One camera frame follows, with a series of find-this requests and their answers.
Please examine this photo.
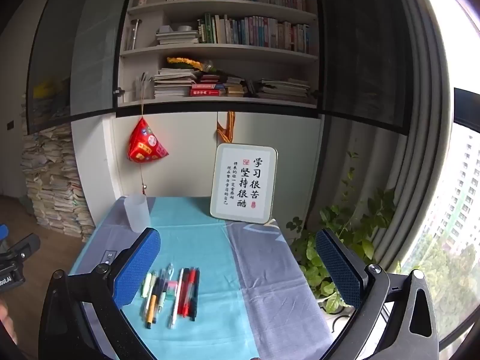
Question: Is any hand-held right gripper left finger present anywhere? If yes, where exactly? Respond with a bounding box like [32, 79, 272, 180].
[37, 227, 162, 360]

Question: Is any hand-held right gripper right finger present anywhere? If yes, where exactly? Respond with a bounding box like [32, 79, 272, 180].
[315, 228, 439, 360]

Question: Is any pale green pen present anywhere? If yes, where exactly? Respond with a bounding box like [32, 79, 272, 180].
[142, 271, 156, 298]

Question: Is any clear pen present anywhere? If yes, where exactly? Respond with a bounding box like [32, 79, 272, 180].
[159, 263, 175, 310]

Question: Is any yellow and black pen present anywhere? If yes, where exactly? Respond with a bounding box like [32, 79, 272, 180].
[145, 270, 161, 328]

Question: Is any translucent plastic cup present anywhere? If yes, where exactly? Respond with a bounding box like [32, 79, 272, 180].
[125, 194, 151, 233]

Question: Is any white pen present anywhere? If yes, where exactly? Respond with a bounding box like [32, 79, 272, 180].
[170, 268, 185, 329]

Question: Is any red pen with black ends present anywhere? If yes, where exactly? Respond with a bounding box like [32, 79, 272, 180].
[184, 267, 197, 319]

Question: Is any person's left hand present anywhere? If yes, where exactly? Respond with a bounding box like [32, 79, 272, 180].
[0, 302, 17, 346]

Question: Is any green potted plant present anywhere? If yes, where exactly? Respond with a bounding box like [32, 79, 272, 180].
[287, 152, 398, 314]

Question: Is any white plant pot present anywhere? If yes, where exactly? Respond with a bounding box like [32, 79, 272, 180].
[317, 294, 355, 314]

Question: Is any pile of stacked papers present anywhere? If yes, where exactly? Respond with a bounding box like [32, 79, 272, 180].
[20, 94, 96, 242]

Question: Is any blue and grey tablecloth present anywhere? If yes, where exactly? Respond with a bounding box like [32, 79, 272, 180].
[67, 195, 334, 360]

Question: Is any red pyramid hanging ornament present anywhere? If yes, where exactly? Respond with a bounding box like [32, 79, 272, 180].
[127, 79, 169, 196]

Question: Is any framed calligraphy sign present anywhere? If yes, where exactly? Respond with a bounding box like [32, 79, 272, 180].
[210, 143, 278, 224]

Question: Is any white bookshelf cabinet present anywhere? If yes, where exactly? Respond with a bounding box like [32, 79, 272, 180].
[71, 0, 325, 241]

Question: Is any yellow item behind glass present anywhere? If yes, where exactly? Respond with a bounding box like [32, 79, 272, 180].
[34, 80, 57, 100]

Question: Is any medal with orange ribbon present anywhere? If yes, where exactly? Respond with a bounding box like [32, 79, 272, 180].
[217, 110, 236, 145]

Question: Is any grey curtain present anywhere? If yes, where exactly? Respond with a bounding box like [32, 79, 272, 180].
[371, 0, 456, 267]

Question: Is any clear shelf pen holder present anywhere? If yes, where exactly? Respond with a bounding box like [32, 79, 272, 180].
[136, 72, 154, 100]

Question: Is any wide stack of booklets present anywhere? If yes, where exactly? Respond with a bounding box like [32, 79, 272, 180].
[255, 79, 312, 102]

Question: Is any stack of magazines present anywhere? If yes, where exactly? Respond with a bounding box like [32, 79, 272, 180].
[153, 68, 197, 98]

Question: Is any thick red book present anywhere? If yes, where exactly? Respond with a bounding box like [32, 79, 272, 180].
[189, 75, 226, 97]

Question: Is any dark glass cabinet door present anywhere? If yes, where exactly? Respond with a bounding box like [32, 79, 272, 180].
[315, 0, 415, 136]
[24, 0, 137, 136]

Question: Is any small stack of books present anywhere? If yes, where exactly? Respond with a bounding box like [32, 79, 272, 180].
[224, 77, 248, 97]

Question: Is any yellow flower garland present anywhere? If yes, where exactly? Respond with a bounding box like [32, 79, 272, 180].
[167, 57, 214, 73]

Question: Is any stack of flat white books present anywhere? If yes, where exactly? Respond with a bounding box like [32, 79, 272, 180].
[155, 25, 199, 46]

